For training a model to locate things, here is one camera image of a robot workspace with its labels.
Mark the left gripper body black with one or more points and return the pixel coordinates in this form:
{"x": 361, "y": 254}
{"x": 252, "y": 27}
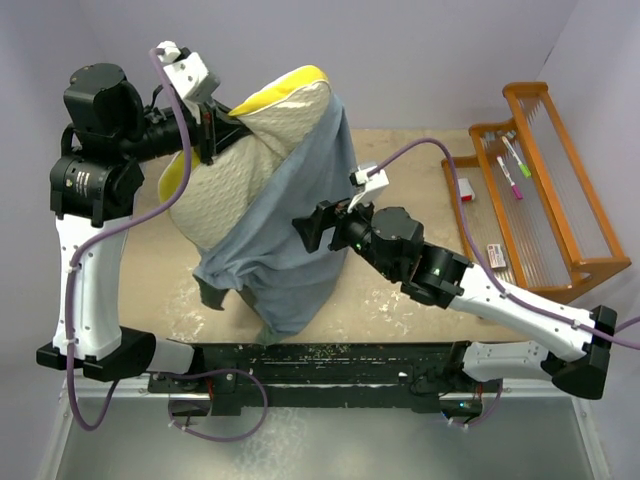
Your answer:
{"x": 210, "y": 134}

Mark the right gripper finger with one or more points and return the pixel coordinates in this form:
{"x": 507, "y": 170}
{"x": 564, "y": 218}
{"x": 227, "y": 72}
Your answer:
{"x": 310, "y": 229}
{"x": 337, "y": 208}

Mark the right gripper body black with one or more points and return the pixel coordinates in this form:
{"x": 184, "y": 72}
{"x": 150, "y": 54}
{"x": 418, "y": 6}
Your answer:
{"x": 326, "y": 223}

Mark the white quilted pillow yellow stripe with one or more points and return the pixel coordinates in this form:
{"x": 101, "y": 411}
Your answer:
{"x": 279, "y": 117}

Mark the patchwork green beige pillowcase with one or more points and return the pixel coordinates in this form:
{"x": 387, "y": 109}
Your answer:
{"x": 263, "y": 256}

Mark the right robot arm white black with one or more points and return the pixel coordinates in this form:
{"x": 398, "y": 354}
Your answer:
{"x": 568, "y": 346}

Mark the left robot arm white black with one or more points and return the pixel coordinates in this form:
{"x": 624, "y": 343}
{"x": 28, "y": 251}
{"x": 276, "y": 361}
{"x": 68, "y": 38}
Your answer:
{"x": 92, "y": 194}

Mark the white red small box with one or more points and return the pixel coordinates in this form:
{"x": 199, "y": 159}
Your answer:
{"x": 466, "y": 191}

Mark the pink capped marker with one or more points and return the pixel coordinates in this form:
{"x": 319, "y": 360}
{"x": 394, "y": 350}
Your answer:
{"x": 514, "y": 188}

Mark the orange wooden tiered rack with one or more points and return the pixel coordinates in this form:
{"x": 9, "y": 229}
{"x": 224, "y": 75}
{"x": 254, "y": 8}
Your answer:
{"x": 558, "y": 240}

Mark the green capped marker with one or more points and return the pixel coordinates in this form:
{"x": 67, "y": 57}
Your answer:
{"x": 522, "y": 166}

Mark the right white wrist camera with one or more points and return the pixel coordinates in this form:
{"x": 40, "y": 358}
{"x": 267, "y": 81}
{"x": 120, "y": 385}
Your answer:
{"x": 369, "y": 180}

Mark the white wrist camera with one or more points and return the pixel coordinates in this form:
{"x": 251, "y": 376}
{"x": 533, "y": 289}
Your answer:
{"x": 369, "y": 180}
{"x": 187, "y": 73}

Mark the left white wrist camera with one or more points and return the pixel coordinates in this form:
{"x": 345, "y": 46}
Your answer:
{"x": 187, "y": 73}

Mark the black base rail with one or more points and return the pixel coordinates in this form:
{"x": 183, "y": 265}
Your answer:
{"x": 421, "y": 377}

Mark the aluminium frame rail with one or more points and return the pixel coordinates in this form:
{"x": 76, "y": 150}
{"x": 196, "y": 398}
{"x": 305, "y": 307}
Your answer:
{"x": 581, "y": 411}

